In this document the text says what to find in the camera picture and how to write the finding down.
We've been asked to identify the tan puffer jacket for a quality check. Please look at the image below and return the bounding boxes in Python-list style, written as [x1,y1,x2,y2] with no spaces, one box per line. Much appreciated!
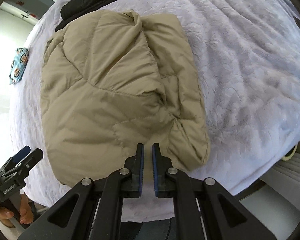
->
[40,10,210,187]

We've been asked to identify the person's left hand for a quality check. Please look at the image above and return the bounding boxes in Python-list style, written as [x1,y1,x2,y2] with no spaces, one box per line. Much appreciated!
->
[0,193,35,228]

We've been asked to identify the blue monkey print pillow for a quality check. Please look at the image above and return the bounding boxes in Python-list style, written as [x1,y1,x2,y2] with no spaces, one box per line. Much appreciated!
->
[9,48,29,85]

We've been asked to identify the lavender plush bed blanket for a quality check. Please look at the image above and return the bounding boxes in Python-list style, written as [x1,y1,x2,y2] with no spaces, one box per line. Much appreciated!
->
[16,0,300,222]

